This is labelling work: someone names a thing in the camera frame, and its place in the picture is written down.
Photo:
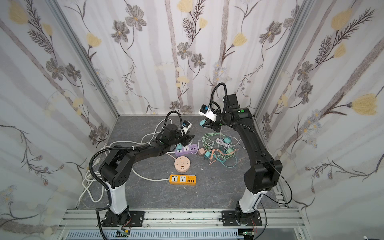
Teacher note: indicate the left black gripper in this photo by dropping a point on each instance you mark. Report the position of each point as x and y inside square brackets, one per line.
[184, 139]

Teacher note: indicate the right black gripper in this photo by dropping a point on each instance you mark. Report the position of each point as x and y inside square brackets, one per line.
[214, 124]

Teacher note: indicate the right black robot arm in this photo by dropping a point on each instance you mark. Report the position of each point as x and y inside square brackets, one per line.
[264, 172]

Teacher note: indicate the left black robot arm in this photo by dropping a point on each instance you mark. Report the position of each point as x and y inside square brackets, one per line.
[111, 167]

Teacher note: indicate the purple power strip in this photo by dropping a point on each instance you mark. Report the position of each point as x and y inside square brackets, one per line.
[191, 149]

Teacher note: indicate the pink charger adapter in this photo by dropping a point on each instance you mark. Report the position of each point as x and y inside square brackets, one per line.
[201, 152]

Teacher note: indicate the pink round power socket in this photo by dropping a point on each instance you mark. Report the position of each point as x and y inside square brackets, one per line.
[182, 164]

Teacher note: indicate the orange power strip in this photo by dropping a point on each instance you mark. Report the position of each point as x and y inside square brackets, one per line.
[186, 180]

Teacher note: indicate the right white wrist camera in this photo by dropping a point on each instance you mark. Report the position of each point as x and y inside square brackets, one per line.
[208, 113]

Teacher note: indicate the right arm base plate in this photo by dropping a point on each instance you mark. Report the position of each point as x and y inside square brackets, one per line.
[235, 218]

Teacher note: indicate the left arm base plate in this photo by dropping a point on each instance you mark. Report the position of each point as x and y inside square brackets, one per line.
[126, 218]

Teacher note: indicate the white vented cable duct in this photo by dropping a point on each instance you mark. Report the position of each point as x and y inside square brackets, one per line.
[178, 234]

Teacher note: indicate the aluminium front rail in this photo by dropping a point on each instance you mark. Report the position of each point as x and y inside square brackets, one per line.
[213, 219]

